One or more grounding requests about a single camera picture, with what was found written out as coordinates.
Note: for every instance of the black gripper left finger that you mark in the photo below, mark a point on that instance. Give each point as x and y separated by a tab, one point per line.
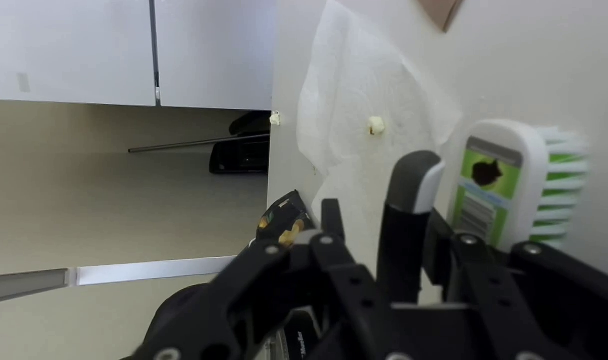
345	293

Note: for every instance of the clear plastic bag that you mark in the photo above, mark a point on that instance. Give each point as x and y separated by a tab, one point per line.
357	80

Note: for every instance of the white brush with green bristles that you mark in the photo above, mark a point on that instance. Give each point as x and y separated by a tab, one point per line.
526	172

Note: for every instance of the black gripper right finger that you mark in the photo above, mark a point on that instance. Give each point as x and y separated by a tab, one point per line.
516	301

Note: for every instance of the white board panel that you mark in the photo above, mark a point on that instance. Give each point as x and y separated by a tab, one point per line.
70	47

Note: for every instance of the popcorn kernel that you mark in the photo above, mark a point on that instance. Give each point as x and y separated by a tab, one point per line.
376	127
274	119

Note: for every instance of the silver wall rail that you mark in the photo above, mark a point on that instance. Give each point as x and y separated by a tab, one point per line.
136	272

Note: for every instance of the brown cardboard piece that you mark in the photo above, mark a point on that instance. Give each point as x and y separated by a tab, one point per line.
443	10

